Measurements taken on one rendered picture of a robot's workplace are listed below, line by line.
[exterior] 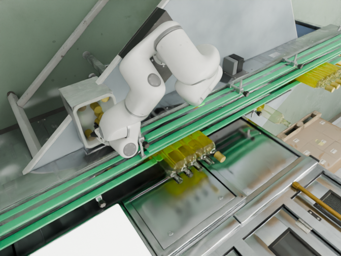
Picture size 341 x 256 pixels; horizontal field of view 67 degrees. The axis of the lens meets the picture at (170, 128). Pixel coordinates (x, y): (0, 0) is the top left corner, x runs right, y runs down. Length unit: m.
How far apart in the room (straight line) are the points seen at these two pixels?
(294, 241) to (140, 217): 0.65
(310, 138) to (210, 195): 4.13
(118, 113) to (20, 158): 0.98
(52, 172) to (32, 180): 0.08
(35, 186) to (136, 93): 0.67
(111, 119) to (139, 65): 0.21
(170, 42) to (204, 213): 0.78
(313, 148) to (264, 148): 3.57
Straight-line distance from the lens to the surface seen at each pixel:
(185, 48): 0.64
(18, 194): 1.19
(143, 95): 0.65
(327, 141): 5.31
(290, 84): 1.89
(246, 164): 1.44
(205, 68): 0.63
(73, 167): 1.19
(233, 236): 1.18
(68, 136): 1.20
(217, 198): 1.24
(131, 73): 0.67
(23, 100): 1.69
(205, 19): 1.33
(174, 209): 1.20
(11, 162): 1.67
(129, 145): 0.90
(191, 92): 0.80
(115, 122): 0.78
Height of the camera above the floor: 1.68
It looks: 38 degrees down
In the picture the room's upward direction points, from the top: 132 degrees clockwise
